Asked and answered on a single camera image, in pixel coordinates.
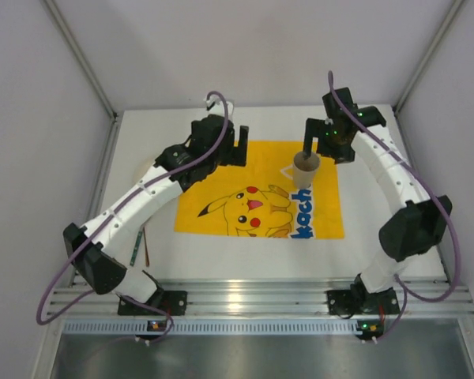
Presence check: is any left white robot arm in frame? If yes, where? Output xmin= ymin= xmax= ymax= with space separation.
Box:
xmin=63 ymin=114 xmax=249 ymax=306

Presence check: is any slotted grey cable duct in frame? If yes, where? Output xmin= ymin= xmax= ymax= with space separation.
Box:
xmin=62 ymin=317 xmax=384 ymax=336

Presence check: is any right aluminium frame post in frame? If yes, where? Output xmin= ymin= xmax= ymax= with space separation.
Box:
xmin=392 ymin=0 xmax=467 ymax=116

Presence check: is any spoon with green handle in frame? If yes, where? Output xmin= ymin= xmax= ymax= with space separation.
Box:
xmin=130 ymin=229 xmax=143 ymax=266

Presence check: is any yellow pikachu cloth placemat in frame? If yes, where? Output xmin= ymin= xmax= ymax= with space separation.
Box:
xmin=175 ymin=141 xmax=344 ymax=239

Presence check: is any white paper plate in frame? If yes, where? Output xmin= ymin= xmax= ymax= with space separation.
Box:
xmin=133 ymin=157 xmax=155 ymax=183

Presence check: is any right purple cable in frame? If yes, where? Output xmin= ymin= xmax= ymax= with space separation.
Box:
xmin=327 ymin=70 xmax=462 ymax=343

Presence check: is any beige paper cup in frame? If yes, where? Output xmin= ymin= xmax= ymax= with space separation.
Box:
xmin=292 ymin=152 xmax=321 ymax=190

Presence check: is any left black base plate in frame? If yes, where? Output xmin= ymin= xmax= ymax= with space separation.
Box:
xmin=117 ymin=290 xmax=188 ymax=316

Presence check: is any copper coloured fork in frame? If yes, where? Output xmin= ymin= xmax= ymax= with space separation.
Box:
xmin=142 ymin=225 xmax=150 ymax=268

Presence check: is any aluminium mounting rail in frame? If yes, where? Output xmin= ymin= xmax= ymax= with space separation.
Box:
xmin=45 ymin=280 xmax=474 ymax=318

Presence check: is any aluminium frame post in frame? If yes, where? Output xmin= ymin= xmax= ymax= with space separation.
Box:
xmin=40 ymin=0 xmax=117 ymax=119
xmin=392 ymin=0 xmax=467 ymax=116

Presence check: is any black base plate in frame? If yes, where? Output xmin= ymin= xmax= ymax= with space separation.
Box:
xmin=117 ymin=290 xmax=188 ymax=316
xmin=326 ymin=289 xmax=400 ymax=318

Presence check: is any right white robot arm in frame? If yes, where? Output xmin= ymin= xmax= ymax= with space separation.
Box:
xmin=300 ymin=88 xmax=453 ymax=313

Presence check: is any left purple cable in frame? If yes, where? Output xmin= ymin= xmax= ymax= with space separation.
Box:
xmin=36 ymin=92 xmax=238 ymax=343

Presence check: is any left aluminium frame post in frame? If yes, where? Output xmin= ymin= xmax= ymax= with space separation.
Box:
xmin=40 ymin=0 xmax=117 ymax=119

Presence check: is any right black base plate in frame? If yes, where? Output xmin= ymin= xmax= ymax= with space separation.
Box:
xmin=326 ymin=289 xmax=400 ymax=318

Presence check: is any purple cable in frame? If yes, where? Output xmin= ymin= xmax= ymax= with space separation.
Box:
xmin=36 ymin=92 xmax=238 ymax=343
xmin=327 ymin=70 xmax=462 ymax=343

